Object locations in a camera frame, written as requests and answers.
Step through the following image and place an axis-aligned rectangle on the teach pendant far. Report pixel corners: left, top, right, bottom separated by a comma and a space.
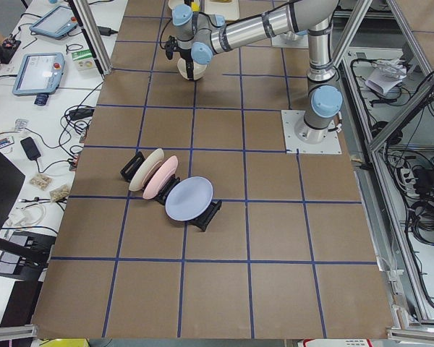
30, 6, 78, 40

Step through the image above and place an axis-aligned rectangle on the cream round plate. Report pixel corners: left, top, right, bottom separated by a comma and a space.
168, 0, 184, 10

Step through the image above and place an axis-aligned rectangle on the green white carton box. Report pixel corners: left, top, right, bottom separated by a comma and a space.
71, 49, 96, 71

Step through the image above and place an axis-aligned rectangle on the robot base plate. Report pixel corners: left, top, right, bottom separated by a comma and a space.
281, 110, 342, 155
271, 33, 308, 49

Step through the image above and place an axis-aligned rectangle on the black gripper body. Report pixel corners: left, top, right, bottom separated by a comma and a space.
179, 48, 194, 71

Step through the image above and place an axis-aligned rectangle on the pink plate in rack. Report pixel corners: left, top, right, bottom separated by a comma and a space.
142, 155, 178, 200

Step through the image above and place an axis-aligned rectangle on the cream rectangular tray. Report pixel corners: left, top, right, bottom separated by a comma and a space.
203, 0, 240, 21

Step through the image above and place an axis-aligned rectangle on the black phone on desk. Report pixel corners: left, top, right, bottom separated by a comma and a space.
20, 137, 41, 160

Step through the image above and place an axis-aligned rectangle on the aluminium frame post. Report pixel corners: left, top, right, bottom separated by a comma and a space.
68, 0, 112, 76

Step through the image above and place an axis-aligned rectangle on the teach pendant near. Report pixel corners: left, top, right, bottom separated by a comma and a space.
12, 52, 65, 96

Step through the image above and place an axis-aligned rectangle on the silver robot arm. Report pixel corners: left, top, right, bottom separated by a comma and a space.
165, 1, 343, 145

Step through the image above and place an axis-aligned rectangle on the cream ceramic bowl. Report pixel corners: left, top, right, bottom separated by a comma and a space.
177, 60, 208, 81

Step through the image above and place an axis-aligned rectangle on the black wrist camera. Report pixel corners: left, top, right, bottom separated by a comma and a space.
164, 35, 177, 60

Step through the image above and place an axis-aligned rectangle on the cream plate in rack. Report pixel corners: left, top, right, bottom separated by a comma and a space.
129, 148, 164, 192

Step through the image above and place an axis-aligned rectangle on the black dish rack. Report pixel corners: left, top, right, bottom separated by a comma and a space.
120, 148, 222, 231

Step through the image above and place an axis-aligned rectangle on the teach pendant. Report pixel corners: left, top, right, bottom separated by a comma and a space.
12, 52, 65, 96
30, 6, 78, 40

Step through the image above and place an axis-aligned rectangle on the lavender plate in rack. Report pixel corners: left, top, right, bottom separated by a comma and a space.
165, 176, 213, 221

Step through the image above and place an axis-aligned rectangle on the black power adapter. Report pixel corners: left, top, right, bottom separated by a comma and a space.
97, 26, 118, 36

